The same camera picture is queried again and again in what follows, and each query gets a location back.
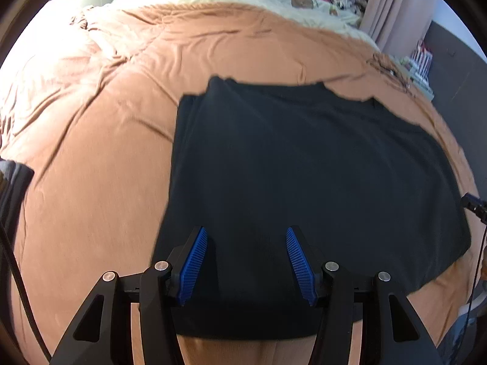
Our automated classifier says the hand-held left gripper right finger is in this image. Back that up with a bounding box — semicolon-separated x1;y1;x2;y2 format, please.
285;226;444;365

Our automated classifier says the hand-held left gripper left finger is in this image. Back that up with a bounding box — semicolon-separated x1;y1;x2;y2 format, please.
49;225;209;365

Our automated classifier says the black sweatshirt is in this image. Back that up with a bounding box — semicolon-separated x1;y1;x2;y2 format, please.
154;76;472;340

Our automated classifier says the blue denim cloth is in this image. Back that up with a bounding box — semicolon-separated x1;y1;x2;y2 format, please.
437;303;484;365

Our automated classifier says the orange bed blanket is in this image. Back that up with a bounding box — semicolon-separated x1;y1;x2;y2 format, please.
0;2;481;365

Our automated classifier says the dark grey cloth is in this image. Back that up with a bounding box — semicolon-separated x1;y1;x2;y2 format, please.
0;159;36;238

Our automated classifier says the pink curtain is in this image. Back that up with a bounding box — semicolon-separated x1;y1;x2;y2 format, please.
359;0;435;56

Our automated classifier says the thin black cable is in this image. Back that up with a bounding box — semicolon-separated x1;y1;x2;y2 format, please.
465;222;487;350

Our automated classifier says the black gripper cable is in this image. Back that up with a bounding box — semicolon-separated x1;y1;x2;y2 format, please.
0;218;53;364

